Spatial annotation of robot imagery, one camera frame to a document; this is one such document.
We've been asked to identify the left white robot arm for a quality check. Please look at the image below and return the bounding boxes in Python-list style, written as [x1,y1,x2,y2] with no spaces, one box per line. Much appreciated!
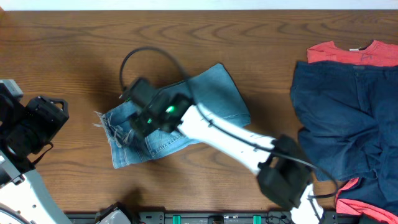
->
[1,80,70,224]

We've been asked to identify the light blue jeans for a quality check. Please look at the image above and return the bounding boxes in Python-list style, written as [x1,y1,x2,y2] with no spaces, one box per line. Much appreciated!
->
[100,63,251,169]

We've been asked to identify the red t-shirt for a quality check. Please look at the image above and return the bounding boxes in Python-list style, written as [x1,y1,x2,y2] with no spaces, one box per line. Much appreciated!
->
[307,40,397,223]

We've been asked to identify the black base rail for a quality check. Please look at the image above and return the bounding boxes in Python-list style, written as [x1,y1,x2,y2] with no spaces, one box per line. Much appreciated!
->
[66,203,293,224]

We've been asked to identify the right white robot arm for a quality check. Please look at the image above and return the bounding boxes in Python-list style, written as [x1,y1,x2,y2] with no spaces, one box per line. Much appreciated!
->
[121,78,323,223]

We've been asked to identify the dark navy shorts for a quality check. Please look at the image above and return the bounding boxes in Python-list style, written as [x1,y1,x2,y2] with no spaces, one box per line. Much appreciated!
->
[290,61,397,214]

